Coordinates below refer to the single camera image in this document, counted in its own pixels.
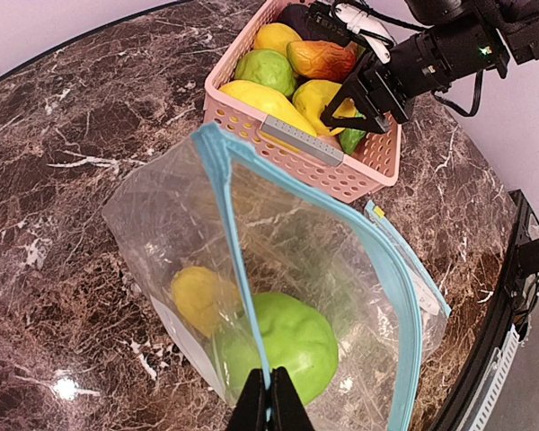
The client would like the black front frame rail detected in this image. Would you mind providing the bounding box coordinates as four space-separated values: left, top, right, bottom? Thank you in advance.
430 189 539 431

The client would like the yellow toy fruit front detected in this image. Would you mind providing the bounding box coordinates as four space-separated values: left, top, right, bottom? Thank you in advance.
253 22 302 57

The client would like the large yellow toy fruit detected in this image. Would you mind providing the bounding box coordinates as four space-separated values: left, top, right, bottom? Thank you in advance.
292 79 344 136

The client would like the yellow toy banana piece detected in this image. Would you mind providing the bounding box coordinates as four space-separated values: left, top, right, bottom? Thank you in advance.
219 80 317 137

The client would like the white slotted cable duct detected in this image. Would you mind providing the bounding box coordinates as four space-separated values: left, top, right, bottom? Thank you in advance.
470 325 520 431

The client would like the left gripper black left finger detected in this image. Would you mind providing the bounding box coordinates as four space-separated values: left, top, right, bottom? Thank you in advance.
226 369 268 431

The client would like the clear zip bag on table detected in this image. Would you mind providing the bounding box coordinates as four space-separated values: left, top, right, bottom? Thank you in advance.
363 199 453 315

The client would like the dark purple toy fruit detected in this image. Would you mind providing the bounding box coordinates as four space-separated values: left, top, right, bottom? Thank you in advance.
276 4 324 40

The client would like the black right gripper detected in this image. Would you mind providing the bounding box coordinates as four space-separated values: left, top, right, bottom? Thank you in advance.
321 22 508 134

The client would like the red orange toy mango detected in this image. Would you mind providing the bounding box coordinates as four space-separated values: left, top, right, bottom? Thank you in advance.
287 40 357 83

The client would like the pink perforated plastic basket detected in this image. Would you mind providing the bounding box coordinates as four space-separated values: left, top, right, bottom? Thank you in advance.
204 1 402 203

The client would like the small yellow toy lemon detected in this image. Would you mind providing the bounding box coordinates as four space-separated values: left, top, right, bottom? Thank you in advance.
171 266 242 339

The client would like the clear zip bag yellow slider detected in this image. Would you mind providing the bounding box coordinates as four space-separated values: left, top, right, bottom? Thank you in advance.
102 123 448 430

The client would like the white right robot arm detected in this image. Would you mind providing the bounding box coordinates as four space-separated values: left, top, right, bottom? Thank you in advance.
320 1 539 134

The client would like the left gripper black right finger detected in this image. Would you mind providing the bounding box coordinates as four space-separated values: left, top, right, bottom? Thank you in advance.
269 366 314 431

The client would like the green toy lime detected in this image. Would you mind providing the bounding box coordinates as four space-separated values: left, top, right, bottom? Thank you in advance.
234 49 297 98
215 292 339 406

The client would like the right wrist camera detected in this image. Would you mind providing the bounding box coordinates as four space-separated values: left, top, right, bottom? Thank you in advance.
306 1 395 64

